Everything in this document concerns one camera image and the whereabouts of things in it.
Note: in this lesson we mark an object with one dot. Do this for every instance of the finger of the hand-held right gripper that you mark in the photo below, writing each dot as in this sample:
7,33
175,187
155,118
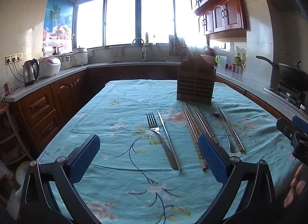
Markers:
300,124
287,130

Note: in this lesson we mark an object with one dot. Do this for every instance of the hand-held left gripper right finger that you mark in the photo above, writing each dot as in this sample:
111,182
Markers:
211,160

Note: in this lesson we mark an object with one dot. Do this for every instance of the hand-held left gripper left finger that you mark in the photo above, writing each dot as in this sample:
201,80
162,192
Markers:
85,157

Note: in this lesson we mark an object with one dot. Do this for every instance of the metal spoon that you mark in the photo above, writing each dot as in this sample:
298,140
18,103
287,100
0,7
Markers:
227,137

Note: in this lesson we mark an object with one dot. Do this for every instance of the metal fork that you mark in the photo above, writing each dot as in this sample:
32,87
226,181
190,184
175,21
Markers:
166,149

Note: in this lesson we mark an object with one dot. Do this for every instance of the wooden utensil holder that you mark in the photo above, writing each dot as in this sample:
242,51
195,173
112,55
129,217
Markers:
195,86

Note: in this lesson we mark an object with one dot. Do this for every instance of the person's right hand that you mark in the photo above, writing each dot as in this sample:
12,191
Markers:
295,185

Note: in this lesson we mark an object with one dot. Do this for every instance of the gas stove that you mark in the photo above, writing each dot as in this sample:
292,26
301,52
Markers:
288,94

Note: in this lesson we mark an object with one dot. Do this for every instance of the teal floral tablecloth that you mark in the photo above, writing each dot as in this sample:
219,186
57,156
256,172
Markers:
120,142

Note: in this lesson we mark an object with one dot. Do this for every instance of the black wok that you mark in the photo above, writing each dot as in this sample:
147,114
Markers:
291,74

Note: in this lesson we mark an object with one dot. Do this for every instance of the pale green round lid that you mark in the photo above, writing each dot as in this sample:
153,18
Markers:
22,169

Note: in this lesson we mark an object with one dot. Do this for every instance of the wooden lower kitchen cabinets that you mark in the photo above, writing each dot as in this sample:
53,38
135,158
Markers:
48,103

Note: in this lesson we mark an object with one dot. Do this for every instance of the wooden kitchen cabinets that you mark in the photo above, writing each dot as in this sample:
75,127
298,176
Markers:
226,14
48,103

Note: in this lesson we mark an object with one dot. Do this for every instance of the grey kitchen countertop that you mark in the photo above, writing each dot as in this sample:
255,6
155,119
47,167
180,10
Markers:
240,79

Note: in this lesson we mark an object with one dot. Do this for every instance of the white plastic shelf rack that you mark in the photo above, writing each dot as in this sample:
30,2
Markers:
14,130

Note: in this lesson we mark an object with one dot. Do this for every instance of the white seasoning jar set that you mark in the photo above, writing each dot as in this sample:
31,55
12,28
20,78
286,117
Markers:
237,69

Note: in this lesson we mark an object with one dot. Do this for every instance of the cooking oil bottle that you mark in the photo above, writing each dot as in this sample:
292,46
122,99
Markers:
237,59

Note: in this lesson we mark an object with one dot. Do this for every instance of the small white appliance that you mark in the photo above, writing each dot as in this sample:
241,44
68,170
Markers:
67,62

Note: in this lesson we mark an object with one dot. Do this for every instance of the white pink rice cooker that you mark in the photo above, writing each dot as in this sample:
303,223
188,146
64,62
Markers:
49,67

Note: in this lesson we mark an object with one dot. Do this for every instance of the white round cooker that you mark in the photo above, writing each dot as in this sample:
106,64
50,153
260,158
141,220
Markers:
80,57

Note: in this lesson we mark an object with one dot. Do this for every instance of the steel electric kettle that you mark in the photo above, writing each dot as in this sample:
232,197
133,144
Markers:
30,72

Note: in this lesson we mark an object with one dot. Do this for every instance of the red bowl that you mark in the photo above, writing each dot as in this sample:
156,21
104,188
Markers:
208,51

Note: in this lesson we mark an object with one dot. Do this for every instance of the dish drying rack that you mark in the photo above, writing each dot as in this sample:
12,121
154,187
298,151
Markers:
175,45

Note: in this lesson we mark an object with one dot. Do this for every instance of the chrome kitchen faucet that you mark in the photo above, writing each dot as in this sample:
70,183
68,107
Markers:
144,53

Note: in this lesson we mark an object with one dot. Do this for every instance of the wooden upper kitchen cabinets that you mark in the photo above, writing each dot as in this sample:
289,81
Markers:
226,14

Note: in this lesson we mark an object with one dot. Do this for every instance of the large kitchen window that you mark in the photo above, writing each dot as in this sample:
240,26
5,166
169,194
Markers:
120,19

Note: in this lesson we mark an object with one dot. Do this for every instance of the wall power outlet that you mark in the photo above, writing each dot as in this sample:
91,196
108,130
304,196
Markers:
14,57

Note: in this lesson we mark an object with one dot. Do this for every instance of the tropical fruit wall poster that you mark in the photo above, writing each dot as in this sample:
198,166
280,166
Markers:
57,17

